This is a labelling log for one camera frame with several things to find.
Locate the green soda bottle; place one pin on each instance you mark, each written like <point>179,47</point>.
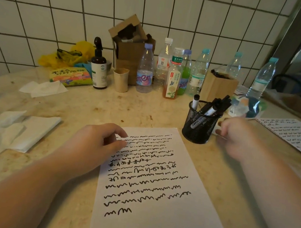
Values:
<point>185,76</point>

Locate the flat white tissue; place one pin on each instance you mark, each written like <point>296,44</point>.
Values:
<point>45,89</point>

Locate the water bottle teal cap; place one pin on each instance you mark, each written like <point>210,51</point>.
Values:
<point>259,84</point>
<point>197,80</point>
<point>234,65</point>

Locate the brown spray bottle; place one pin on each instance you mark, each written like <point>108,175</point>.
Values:
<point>99,74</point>

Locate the folded white napkin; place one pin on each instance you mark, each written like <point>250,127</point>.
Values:
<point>38,132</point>

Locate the orange tea bottle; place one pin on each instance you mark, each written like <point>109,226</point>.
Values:
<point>172,85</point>

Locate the person's right hand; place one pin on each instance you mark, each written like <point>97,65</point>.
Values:
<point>242,139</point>

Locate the clear plastic bag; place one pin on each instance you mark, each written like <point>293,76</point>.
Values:
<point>246,107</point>

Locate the person's left hand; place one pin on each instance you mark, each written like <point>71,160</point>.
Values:
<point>90,146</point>

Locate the clear bottle white cap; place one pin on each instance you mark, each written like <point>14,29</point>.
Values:
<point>163,62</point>

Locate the colourful snack packet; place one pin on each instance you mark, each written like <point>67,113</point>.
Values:
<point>70,76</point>

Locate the beige cup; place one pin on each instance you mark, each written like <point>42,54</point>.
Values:
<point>120,82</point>

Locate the black mesh pen holder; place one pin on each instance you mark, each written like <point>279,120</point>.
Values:
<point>199,135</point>

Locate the grey bowl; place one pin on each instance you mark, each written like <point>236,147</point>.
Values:
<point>108,66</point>

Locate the small cardboard box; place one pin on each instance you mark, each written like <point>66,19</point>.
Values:
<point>218,87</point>

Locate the yellow plastic bag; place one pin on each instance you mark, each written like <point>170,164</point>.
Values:
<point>48,60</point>

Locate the person's left forearm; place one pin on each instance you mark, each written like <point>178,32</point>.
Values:
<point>13,199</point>

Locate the person's right forearm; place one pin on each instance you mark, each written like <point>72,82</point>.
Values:
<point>278,203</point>

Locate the clear bottle purple cap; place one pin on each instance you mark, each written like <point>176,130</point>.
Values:
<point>144,78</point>

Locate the open cardboard box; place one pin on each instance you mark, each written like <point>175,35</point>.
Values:
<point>128,50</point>

